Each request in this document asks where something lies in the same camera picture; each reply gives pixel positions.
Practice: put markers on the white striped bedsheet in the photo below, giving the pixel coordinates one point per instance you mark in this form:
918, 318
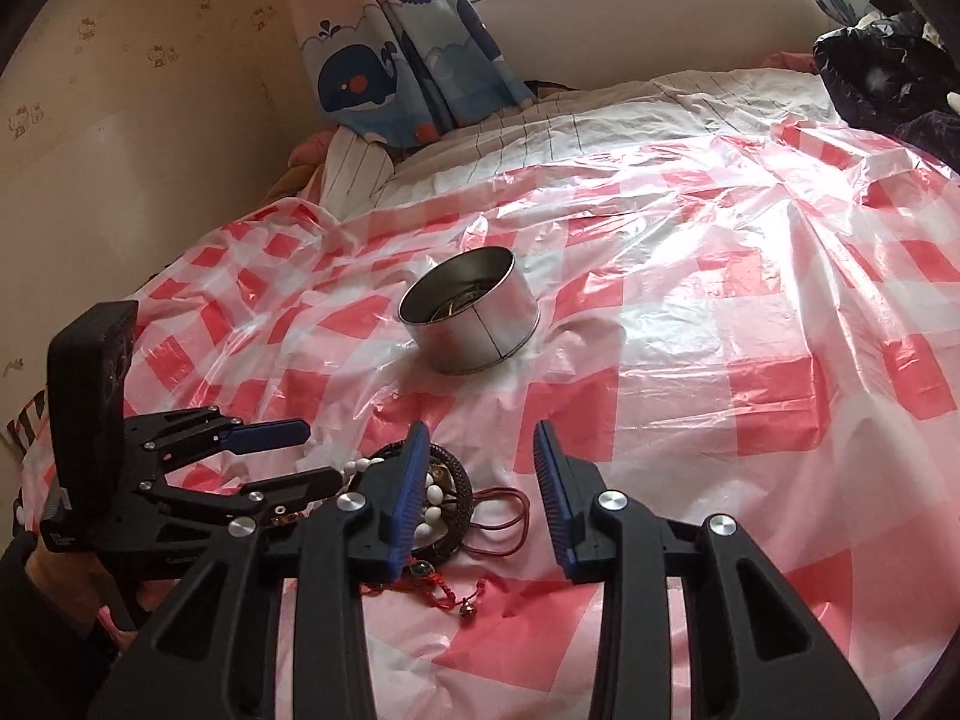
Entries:
600, 112

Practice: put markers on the person's left hand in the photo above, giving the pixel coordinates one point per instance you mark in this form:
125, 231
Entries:
71, 585

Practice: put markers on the black plastic bag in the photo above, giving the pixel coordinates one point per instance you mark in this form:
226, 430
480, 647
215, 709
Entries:
877, 67

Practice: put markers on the red white checked plastic sheet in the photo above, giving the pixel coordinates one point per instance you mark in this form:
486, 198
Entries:
675, 390

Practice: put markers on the pink cloth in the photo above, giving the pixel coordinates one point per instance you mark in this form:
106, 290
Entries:
307, 157

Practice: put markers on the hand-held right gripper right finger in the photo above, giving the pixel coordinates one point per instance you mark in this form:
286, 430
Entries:
551, 495

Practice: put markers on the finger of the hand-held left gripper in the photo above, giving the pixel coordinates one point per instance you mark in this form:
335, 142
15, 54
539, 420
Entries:
300, 484
274, 435

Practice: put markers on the round metal tin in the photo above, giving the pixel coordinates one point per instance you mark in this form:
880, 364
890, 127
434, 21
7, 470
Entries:
480, 337

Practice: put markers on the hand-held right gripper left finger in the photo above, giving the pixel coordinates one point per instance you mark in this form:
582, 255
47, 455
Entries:
411, 495

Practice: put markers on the person's left forearm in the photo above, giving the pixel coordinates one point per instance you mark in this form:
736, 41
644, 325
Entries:
37, 660

